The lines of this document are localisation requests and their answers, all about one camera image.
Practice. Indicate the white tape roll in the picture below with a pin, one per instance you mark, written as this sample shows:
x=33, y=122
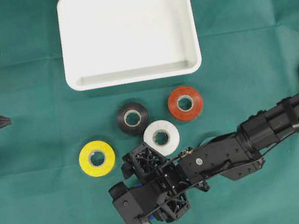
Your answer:
x=162, y=136

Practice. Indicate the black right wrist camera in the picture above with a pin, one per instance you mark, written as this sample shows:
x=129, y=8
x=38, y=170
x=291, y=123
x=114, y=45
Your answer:
x=136, y=205

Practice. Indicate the black tape roll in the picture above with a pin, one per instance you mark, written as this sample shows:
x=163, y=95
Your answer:
x=132, y=118

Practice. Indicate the red tape roll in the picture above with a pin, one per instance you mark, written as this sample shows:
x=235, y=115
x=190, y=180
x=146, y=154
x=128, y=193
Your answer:
x=185, y=103

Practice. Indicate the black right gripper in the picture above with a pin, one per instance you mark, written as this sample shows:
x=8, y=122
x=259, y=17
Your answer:
x=174, y=175

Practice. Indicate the yellow tape roll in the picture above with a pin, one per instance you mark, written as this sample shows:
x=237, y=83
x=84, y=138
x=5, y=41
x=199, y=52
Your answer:
x=97, y=158

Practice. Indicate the white plastic tray case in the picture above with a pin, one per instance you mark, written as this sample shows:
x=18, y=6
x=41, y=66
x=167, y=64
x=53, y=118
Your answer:
x=113, y=42

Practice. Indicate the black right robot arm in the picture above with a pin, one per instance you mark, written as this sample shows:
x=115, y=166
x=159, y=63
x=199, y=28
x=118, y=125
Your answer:
x=238, y=154

